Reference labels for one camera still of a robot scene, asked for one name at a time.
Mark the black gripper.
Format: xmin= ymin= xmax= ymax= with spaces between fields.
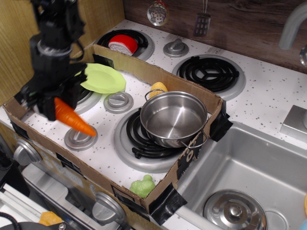
xmin=20 ymin=35 xmax=87 ymax=121

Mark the orange toy carrot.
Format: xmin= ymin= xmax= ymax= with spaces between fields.
xmin=54 ymin=97 xmax=96 ymax=137

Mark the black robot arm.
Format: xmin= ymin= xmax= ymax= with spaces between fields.
xmin=15 ymin=0 xmax=87 ymax=121

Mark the light green plastic plate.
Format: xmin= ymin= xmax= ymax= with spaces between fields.
xmin=81 ymin=63 xmax=126 ymax=94

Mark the black front left burner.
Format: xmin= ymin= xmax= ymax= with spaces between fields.
xmin=77 ymin=86 xmax=93 ymax=105

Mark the black burner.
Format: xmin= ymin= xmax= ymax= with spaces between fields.
xmin=126 ymin=108 xmax=184 ymax=159
xmin=96 ymin=29 xmax=148 ymax=54
xmin=177 ymin=57 xmax=239 ymax=92
xmin=77 ymin=86 xmax=93 ymax=105

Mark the silver knob front left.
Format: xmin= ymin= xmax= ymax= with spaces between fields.
xmin=64 ymin=128 xmax=98 ymax=151

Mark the silver knob centre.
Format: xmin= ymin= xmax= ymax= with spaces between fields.
xmin=104 ymin=92 xmax=134 ymax=114

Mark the silver oven knob left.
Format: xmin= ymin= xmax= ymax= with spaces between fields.
xmin=13 ymin=138 xmax=42 ymax=166

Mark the silver oven knob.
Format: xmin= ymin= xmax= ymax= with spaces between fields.
xmin=92 ymin=192 xmax=126 ymax=225
xmin=13 ymin=138 xmax=42 ymax=166

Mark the red white toy cheese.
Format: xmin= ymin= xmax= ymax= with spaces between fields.
xmin=108 ymin=34 xmax=138 ymax=56

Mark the black front right burner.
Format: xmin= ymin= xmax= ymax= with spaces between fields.
xmin=126 ymin=108 xmax=184 ymax=159

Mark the black back left burner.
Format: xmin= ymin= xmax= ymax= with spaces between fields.
xmin=96 ymin=29 xmax=148 ymax=54

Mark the yellow toy corn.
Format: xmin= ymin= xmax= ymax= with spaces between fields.
xmin=149 ymin=82 xmax=168 ymax=98

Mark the stainless steel pot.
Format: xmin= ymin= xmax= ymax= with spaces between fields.
xmin=140 ymin=91 xmax=208 ymax=148

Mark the orange toy food piece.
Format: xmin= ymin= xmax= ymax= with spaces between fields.
xmin=38 ymin=211 xmax=62 ymax=226

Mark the silver oven knob right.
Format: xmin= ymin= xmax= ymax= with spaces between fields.
xmin=92 ymin=192 xmax=126 ymax=225

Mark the green toy vegetable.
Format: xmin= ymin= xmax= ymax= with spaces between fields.
xmin=130 ymin=174 xmax=155 ymax=198

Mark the silver knob back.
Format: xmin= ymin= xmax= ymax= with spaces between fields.
xmin=163 ymin=38 xmax=189 ymax=58

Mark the silver hanging strainer ladle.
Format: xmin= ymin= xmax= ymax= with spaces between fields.
xmin=147 ymin=0 xmax=169 ymax=26

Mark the brown cardboard fence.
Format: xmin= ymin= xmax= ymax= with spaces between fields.
xmin=4 ymin=45 xmax=223 ymax=229

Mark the black back right burner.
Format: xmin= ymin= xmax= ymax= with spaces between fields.
xmin=177 ymin=57 xmax=239 ymax=92

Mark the silver hanging slotted spatula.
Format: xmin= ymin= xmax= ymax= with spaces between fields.
xmin=193 ymin=0 xmax=211 ymax=37

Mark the grey sink basin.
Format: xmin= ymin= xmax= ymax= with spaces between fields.
xmin=178 ymin=122 xmax=307 ymax=230

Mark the silver pot lid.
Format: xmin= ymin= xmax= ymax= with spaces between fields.
xmin=202 ymin=189 xmax=268 ymax=230

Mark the grey faucet base block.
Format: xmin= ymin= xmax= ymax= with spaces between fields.
xmin=280 ymin=105 xmax=307 ymax=142

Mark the grey toy faucet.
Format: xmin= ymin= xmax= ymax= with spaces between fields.
xmin=278 ymin=1 xmax=307 ymax=72

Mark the black cable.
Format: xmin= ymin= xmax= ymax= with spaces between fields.
xmin=0 ymin=212 xmax=20 ymax=230

